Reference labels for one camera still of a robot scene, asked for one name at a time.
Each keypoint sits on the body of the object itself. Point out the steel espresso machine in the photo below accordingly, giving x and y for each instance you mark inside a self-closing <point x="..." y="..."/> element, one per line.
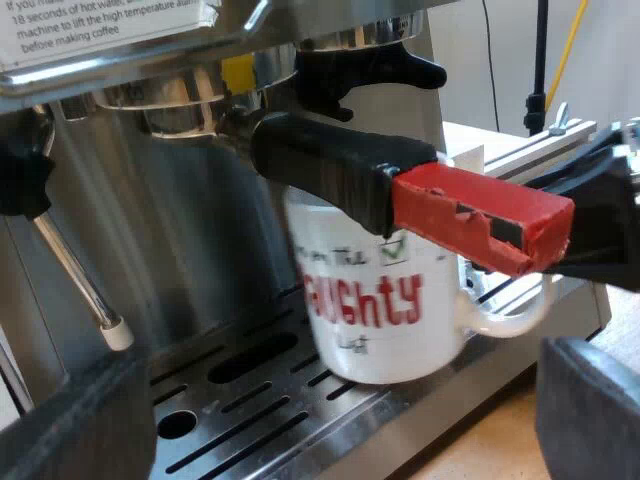
<point x="200" y="225"/>

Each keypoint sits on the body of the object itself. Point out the black tripod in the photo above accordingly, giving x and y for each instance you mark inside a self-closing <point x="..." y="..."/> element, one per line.
<point x="541" y="50"/>

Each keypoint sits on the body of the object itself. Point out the aluminium rail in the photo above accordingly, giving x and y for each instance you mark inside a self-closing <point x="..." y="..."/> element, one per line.
<point x="545" y="145"/>

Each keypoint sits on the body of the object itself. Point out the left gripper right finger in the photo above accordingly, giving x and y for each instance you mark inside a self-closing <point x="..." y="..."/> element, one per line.
<point x="590" y="420"/>

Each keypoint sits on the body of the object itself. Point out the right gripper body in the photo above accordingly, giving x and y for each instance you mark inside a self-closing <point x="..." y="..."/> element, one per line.
<point x="605" y="215"/>

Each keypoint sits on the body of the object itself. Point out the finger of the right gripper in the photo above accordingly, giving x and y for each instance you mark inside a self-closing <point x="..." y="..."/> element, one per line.
<point x="605" y="275"/>
<point x="585" y="160"/>

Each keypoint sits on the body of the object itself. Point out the white mug with red and black print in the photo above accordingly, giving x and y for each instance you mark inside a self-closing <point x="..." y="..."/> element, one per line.
<point x="390" y="350"/>

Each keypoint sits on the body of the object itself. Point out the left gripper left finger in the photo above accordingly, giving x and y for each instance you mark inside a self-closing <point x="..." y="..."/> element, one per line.
<point x="75" y="430"/>

